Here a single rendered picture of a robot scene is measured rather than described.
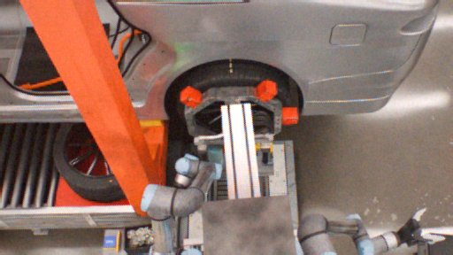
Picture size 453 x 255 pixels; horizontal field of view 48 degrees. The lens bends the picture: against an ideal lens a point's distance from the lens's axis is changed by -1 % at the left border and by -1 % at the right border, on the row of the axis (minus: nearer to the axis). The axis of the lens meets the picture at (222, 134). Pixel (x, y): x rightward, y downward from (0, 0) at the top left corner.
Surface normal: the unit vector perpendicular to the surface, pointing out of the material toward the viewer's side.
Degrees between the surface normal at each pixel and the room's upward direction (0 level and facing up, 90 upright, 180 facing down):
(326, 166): 0
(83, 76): 90
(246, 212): 0
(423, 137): 0
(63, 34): 90
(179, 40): 90
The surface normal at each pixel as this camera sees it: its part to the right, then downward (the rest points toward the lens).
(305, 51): 0.00, 0.87
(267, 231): -0.06, -0.50
